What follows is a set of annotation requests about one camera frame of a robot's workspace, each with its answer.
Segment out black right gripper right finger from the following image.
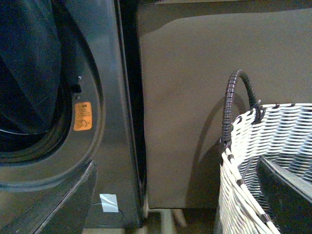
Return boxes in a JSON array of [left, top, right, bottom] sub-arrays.
[[257, 156, 312, 234]]

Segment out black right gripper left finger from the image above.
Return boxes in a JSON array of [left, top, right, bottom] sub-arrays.
[[0, 160, 97, 234]]

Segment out grey front-load washing machine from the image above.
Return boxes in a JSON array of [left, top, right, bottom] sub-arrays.
[[0, 0, 145, 229]]

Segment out dark clothes in drum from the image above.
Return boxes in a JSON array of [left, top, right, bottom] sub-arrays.
[[0, 0, 61, 136]]

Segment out white rectangular label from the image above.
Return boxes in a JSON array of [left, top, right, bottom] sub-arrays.
[[99, 194, 119, 213]]

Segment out white woven laundry basket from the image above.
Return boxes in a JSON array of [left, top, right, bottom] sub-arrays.
[[214, 103, 312, 234]]

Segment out orange warning sticker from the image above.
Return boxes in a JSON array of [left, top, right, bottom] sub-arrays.
[[74, 101, 93, 131]]

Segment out brown cabinet side panel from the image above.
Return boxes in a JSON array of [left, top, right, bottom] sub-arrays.
[[137, 0, 312, 208]]

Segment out dark braided basket handle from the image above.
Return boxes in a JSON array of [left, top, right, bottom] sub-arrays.
[[220, 69, 265, 148]]

